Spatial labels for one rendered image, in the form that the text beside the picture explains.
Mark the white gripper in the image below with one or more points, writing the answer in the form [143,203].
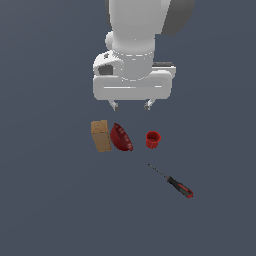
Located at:
[133,88]

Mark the dark red bowl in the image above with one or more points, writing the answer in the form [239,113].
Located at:
[121,137]

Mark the small red cup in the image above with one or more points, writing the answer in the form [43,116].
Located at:
[153,139]

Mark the brown cardboard box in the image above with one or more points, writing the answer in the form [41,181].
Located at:
[101,135]

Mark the red black screwdriver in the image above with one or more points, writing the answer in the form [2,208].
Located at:
[180,187]

